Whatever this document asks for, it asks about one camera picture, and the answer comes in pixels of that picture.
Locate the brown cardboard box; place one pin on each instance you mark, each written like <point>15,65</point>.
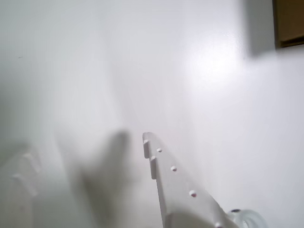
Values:
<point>289,23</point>

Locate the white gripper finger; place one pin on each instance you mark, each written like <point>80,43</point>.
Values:
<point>14,204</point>
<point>180,202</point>

